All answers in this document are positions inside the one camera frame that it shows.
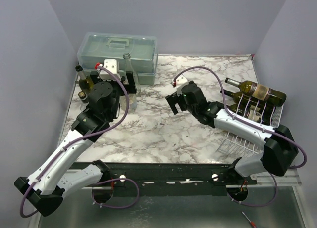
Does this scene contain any green wine bottle silver neck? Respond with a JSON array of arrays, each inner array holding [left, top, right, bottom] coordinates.
[[75, 65, 94, 95]]

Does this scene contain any tall clear glass bottle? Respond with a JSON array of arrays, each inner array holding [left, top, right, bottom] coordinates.
[[123, 53, 141, 97]]

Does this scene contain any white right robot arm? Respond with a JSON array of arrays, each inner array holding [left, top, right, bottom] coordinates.
[[166, 81, 298, 184]]

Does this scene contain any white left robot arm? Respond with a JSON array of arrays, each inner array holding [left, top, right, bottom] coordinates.
[[14, 68, 137, 217]]

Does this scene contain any small clear black-capped bottle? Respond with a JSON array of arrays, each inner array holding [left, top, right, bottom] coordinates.
[[120, 94, 137, 112]]

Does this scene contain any clear flat liquor bottle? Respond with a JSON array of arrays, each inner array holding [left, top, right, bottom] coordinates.
[[78, 91, 89, 111]]

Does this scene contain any wine bottle on rack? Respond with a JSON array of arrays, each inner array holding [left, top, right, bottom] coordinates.
[[225, 78, 287, 107], [223, 90, 249, 104]]

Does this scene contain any top wine bottle on rack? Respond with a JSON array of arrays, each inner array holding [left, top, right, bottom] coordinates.
[[225, 78, 287, 107]]

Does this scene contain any translucent green storage box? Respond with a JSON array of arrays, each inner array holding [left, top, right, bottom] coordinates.
[[77, 32, 159, 85]]

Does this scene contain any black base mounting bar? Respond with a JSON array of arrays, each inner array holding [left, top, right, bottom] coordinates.
[[71, 161, 258, 198]]

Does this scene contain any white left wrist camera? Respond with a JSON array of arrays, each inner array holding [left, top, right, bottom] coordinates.
[[95, 59, 121, 81]]

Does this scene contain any white wire wine rack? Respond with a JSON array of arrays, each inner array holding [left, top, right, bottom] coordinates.
[[215, 98, 283, 159]]

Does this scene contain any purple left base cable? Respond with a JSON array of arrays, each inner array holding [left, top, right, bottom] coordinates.
[[93, 177, 141, 209]]

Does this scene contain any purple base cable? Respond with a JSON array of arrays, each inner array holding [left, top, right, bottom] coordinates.
[[226, 173, 278, 207], [93, 177, 141, 209]]

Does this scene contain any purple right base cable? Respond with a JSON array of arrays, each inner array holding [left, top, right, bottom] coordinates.
[[226, 173, 278, 207]]

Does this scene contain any red handled screwdriver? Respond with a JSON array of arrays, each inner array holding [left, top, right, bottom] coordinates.
[[241, 212, 257, 228]]

